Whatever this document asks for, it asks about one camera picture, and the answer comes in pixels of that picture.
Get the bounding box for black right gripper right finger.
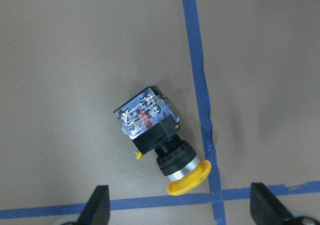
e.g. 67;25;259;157
249;182;295;225

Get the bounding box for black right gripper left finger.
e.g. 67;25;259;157
76;185;110;225

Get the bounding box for yellow push button switch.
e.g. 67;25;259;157
113;85;212;196

